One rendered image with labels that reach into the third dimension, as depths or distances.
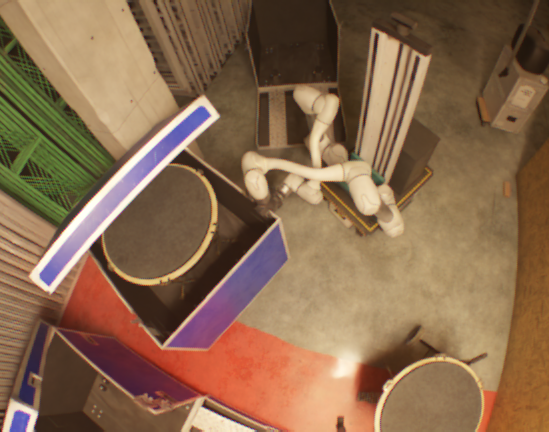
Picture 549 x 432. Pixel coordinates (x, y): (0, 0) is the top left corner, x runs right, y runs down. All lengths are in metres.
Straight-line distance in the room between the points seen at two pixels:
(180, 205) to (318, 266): 1.32
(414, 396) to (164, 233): 1.78
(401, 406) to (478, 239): 1.88
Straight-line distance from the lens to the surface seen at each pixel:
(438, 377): 1.92
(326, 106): 1.89
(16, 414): 1.38
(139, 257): 1.95
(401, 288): 2.72
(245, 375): 2.63
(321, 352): 2.56
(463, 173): 3.47
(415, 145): 2.32
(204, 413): 2.60
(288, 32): 4.36
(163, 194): 2.06
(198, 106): 1.28
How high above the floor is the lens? 2.56
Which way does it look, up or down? 64 degrees down
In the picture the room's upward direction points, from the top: 16 degrees counter-clockwise
